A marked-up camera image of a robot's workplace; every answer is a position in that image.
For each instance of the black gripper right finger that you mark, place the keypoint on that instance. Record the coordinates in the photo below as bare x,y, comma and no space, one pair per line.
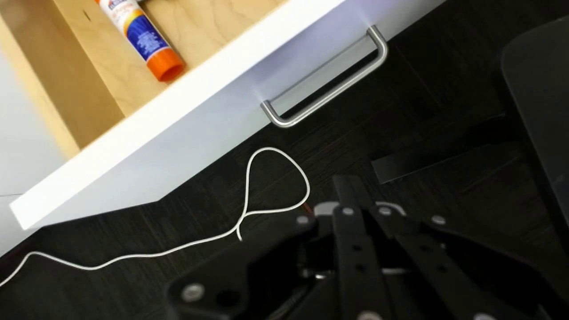
456,290

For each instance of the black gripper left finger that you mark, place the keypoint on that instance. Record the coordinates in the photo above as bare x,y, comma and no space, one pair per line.
362,285

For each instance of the wooden drawer with white front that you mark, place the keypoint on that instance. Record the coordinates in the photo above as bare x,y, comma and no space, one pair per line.
131,139

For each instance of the black chair base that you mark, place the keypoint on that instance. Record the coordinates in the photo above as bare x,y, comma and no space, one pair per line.
534,86

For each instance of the orange capped glue stick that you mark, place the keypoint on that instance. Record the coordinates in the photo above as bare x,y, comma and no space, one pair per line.
145,38

